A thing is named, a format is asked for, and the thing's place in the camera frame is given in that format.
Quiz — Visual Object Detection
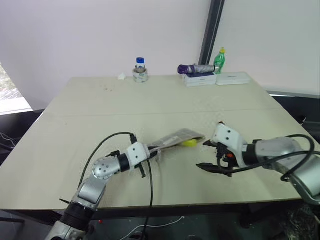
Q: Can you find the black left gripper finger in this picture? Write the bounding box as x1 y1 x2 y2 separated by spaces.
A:
135 163 147 179

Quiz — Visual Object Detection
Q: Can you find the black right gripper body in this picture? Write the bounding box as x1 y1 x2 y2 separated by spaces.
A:
214 142 235 176

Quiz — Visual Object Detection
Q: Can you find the grey grid zip pouch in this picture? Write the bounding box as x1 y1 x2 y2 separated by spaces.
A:
144 128 206 162

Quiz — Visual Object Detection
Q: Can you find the white and navy box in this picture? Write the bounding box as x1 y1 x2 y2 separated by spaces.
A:
182 72 218 88

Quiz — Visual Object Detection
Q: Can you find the white flat case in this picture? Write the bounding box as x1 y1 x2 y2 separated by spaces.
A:
215 71 251 86

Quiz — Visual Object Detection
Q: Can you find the purple folded umbrella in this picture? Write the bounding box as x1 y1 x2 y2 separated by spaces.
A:
177 63 217 75

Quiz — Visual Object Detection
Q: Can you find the clear tape roll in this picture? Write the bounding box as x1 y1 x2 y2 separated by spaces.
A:
132 67 149 84

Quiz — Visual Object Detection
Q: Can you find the green plastic bottle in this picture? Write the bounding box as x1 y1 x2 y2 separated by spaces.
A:
213 48 227 75

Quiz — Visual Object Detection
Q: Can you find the blue-capped small bottle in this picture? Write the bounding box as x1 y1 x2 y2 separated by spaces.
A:
135 57 147 71

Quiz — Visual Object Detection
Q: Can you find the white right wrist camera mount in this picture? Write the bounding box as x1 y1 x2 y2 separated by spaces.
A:
211 123 249 168

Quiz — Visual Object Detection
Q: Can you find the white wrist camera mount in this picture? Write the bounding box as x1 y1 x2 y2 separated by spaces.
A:
211 123 249 168
125 143 152 171

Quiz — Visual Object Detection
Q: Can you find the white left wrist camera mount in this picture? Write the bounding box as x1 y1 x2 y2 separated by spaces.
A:
125 143 152 171

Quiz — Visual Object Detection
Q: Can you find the black hanging cable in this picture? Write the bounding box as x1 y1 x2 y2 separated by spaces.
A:
142 157 154 237

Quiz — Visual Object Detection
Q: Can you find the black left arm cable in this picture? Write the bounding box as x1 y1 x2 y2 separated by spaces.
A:
80 132 138 187

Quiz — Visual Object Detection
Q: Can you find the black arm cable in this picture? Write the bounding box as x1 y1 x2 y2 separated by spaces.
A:
80 132 138 187
216 134 317 183

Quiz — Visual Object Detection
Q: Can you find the white floor cable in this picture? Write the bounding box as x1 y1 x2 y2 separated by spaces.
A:
128 215 186 235

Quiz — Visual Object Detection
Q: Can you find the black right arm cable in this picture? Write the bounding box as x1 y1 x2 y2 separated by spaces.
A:
216 134 317 183

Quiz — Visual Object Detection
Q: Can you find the dark window frame post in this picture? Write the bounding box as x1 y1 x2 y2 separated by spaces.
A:
198 0 226 66

